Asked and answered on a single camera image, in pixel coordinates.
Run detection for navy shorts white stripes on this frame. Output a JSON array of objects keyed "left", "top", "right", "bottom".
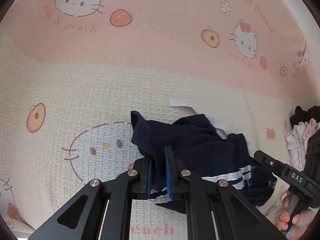
[{"left": 131, "top": 111, "right": 277, "bottom": 214}]

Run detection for white and dark clothes pile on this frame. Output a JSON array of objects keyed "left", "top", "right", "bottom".
[{"left": 284, "top": 106, "right": 319, "bottom": 171}]

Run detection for right hand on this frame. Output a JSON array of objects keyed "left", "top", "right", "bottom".
[{"left": 275, "top": 195, "right": 319, "bottom": 237}]

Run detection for pink cream Hello Kitty blanket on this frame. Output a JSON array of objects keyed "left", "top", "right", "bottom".
[{"left": 1, "top": 0, "right": 319, "bottom": 239}]

